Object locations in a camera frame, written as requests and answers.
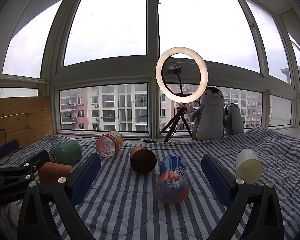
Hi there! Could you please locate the wooden board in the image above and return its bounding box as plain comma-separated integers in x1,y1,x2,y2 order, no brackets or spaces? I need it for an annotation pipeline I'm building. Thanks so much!
0,96,55,148

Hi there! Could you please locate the green sleeved glass cup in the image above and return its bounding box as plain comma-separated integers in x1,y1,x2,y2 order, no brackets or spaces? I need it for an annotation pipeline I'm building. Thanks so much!
49,139,83,166

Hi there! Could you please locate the small grey penguin plush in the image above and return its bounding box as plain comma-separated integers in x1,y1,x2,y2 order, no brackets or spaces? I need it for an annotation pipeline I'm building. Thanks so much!
224,103,246,136

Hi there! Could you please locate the ring light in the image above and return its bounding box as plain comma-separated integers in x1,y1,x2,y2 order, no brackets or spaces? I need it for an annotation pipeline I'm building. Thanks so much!
155,46,208,103

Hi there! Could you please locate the white plastic cup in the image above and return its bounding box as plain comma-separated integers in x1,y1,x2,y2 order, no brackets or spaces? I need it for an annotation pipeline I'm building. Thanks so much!
236,148,264,184

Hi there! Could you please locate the large grey penguin plush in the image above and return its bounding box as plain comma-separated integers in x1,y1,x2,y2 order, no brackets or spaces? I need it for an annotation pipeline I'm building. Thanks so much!
191,87,227,141

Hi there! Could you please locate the blue striped blanket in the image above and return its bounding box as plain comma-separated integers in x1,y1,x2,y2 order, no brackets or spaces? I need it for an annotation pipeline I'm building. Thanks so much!
0,127,300,240

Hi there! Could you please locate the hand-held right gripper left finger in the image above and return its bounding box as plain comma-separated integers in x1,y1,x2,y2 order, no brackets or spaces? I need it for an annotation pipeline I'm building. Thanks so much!
17,152,102,240

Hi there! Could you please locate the black gooseneck phone holder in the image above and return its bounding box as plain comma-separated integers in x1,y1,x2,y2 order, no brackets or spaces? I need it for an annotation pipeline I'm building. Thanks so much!
167,64,188,98

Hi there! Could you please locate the pink clear plastic cup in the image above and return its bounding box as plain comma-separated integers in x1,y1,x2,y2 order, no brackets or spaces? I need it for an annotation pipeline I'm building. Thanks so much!
95,130,124,158

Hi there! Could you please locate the black tripod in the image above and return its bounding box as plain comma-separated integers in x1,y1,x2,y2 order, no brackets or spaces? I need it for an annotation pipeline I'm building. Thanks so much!
160,102,193,142

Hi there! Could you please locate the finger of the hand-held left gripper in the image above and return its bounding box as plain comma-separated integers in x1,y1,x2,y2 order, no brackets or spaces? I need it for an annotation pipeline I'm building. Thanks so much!
0,150,50,188
0,139,20,167

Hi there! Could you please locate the brown paper cup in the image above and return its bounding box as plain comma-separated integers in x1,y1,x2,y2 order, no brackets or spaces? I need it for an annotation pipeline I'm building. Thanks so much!
129,146,157,175

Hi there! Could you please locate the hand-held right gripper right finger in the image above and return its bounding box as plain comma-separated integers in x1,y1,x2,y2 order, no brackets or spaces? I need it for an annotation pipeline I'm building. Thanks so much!
201,154,283,240

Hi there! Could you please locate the orange soda bottle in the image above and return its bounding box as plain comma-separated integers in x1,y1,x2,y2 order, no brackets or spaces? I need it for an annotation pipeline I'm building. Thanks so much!
155,154,190,204

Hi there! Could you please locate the orange-brown paper cup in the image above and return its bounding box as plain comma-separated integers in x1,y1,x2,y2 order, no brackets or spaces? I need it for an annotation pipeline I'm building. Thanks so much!
39,162,73,185

